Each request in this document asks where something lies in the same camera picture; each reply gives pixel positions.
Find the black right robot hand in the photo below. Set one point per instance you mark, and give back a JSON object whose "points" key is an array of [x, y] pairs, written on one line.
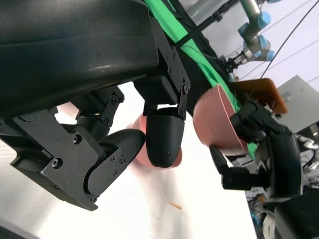
{"points": [[284, 161]]}

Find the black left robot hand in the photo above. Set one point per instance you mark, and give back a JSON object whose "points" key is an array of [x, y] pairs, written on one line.
{"points": [[74, 49]]}

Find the pink plastic bowl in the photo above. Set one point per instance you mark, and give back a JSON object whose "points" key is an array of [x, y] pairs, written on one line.
{"points": [[211, 119], [140, 160]]}

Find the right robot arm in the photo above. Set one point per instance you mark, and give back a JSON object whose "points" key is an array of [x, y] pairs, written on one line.
{"points": [[299, 219]]}

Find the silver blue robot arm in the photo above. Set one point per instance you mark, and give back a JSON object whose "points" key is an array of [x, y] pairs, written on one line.
{"points": [[256, 42]]}

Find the grey metal cabinet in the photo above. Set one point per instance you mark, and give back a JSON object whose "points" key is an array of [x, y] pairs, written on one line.
{"points": [[304, 104]]}

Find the green cloth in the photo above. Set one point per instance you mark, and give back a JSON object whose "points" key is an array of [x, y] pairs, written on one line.
{"points": [[172, 17]]}

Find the small orange scrap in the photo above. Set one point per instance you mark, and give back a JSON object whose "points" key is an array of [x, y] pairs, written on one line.
{"points": [[175, 205]]}

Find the black metal pole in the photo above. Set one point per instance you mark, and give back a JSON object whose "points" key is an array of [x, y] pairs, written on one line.
{"points": [[199, 27]]}

